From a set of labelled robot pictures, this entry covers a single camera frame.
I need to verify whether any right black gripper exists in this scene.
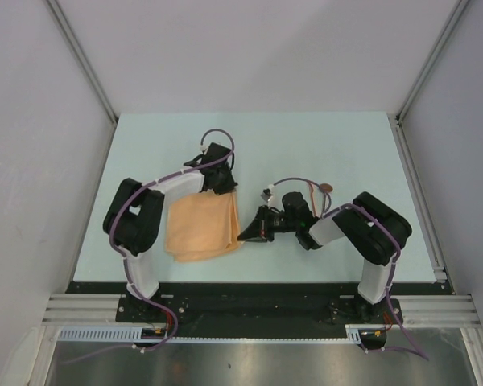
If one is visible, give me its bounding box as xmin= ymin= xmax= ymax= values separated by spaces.
xmin=237 ymin=205 xmax=299 ymax=243

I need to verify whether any peach cloth napkin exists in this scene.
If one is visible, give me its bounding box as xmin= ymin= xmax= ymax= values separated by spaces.
xmin=165 ymin=191 xmax=242 ymax=263

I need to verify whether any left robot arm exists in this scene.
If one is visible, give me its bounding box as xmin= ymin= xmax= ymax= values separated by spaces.
xmin=102 ymin=142 xmax=237 ymax=322

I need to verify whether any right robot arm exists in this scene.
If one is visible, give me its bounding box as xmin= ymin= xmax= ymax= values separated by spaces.
xmin=237 ymin=191 xmax=412 ymax=322

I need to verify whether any orange fork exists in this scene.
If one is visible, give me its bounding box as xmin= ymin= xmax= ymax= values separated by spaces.
xmin=307 ymin=183 xmax=317 ymax=216

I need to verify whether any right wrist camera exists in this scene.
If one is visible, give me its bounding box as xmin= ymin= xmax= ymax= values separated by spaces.
xmin=260 ymin=184 xmax=275 ymax=206

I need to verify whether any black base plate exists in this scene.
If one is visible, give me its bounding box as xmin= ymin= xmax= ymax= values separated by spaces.
xmin=66 ymin=281 xmax=454 ymax=339

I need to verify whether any slotted cable duct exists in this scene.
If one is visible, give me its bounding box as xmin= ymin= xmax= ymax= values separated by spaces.
xmin=58 ymin=323 xmax=387 ymax=347

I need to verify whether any aluminium front rail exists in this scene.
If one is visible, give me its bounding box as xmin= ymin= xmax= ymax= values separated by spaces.
xmin=42 ymin=294 xmax=481 ymax=328

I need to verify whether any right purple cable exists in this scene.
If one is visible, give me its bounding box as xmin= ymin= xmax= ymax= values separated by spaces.
xmin=271 ymin=178 xmax=428 ymax=361

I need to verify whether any left aluminium frame post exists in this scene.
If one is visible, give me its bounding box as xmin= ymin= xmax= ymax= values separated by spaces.
xmin=43 ymin=0 xmax=120 ymax=124

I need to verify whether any aluminium frame post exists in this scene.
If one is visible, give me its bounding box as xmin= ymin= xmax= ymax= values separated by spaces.
xmin=396 ymin=0 xmax=472 ymax=121
xmin=43 ymin=0 xmax=120 ymax=124

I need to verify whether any right aluminium frame post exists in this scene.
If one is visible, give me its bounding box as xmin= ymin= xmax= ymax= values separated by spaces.
xmin=396 ymin=0 xmax=472 ymax=121

